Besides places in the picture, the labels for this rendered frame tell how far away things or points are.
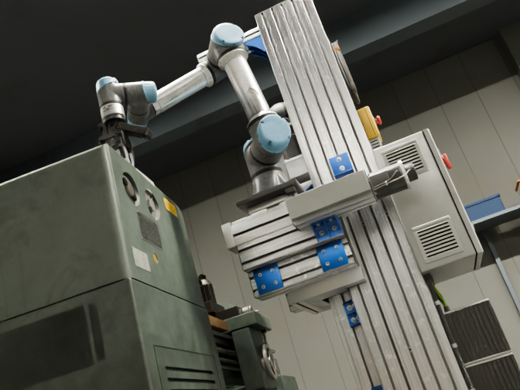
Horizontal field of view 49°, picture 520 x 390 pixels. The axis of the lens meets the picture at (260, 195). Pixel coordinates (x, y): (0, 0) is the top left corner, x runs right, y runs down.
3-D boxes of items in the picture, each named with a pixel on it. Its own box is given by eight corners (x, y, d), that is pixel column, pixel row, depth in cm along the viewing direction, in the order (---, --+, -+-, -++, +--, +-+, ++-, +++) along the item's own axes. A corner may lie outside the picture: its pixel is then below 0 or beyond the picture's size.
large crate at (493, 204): (504, 218, 555) (497, 203, 562) (507, 210, 525) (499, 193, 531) (459, 234, 564) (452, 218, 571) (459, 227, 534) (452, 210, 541)
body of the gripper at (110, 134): (111, 162, 185) (105, 130, 189) (135, 152, 184) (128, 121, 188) (100, 152, 178) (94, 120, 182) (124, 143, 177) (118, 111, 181)
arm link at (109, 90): (120, 73, 189) (94, 75, 186) (126, 100, 185) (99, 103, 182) (120, 87, 196) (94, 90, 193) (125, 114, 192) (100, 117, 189)
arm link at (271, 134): (287, 161, 202) (230, 42, 220) (299, 139, 189) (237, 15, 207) (257, 169, 198) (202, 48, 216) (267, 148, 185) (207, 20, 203)
